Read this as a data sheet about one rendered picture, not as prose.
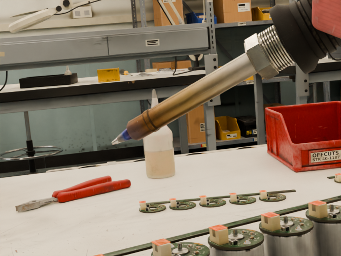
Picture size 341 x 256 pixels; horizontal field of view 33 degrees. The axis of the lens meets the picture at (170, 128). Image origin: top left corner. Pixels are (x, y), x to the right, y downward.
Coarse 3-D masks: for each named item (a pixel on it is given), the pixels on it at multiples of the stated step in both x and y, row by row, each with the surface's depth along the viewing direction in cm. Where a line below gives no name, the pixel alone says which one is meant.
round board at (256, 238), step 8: (232, 232) 27; (240, 232) 27; (248, 232) 27; (256, 232) 26; (208, 240) 26; (232, 240) 25; (240, 240) 26; (256, 240) 25; (224, 248) 25; (232, 248) 25; (240, 248) 25; (248, 248) 25
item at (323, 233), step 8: (320, 224) 28; (328, 224) 27; (336, 224) 27; (320, 232) 28; (328, 232) 27; (336, 232) 27; (320, 240) 28; (328, 240) 27; (336, 240) 27; (320, 248) 28; (328, 248) 28; (336, 248) 27
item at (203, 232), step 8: (320, 200) 31; (328, 200) 30; (336, 200) 31; (288, 208) 30; (296, 208) 30; (304, 208) 30; (256, 216) 29; (224, 224) 28; (232, 224) 28; (240, 224) 28; (192, 232) 27; (200, 232) 27; (208, 232) 27; (168, 240) 26; (176, 240) 26; (128, 248) 26; (136, 248) 26; (144, 248) 26
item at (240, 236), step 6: (240, 234) 26; (210, 246) 26; (258, 246) 25; (210, 252) 26; (216, 252) 25; (222, 252) 25; (228, 252) 25; (234, 252) 25; (240, 252) 25; (246, 252) 25; (252, 252) 25; (258, 252) 25
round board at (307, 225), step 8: (288, 216) 28; (296, 224) 27; (304, 224) 27; (312, 224) 27; (264, 232) 27; (272, 232) 26; (280, 232) 26; (288, 232) 26; (296, 232) 26; (304, 232) 26
